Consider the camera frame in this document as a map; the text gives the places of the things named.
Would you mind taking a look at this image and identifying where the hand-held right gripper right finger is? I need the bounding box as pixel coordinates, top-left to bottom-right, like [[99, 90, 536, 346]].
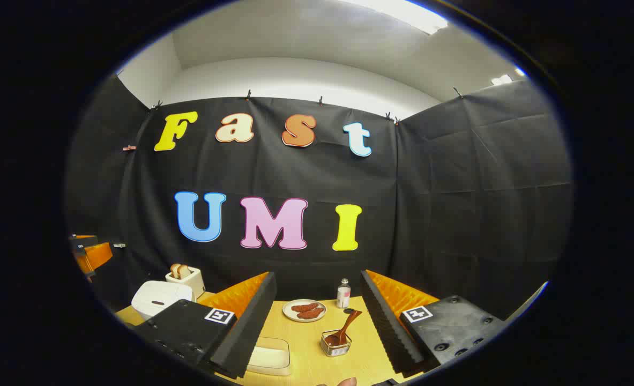
[[360, 270, 508, 378]]

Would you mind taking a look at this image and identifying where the brown wooden spoon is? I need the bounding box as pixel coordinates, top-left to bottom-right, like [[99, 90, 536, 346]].
[[325, 309, 363, 346]]

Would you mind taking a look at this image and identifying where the white toaster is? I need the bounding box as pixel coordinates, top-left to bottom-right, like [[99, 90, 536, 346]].
[[165, 266, 206, 300]]

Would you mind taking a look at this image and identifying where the large ceiling light panel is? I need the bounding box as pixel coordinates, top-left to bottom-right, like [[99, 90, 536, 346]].
[[344, 0, 449, 35]]

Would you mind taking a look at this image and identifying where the small ceiling light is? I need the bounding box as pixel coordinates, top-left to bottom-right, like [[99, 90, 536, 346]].
[[490, 67, 526, 86]]

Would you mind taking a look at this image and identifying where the white rice cooker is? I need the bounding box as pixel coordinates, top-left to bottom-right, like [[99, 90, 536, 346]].
[[131, 280, 194, 321]]

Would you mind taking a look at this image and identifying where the black backdrop cloth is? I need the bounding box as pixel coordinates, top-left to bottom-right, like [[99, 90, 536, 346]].
[[65, 75, 573, 322]]

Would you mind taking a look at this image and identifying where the white round plate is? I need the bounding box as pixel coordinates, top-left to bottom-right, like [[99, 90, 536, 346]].
[[282, 299, 326, 323]]

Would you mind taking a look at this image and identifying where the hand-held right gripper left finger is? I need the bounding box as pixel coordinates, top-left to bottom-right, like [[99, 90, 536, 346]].
[[135, 272, 277, 380]]

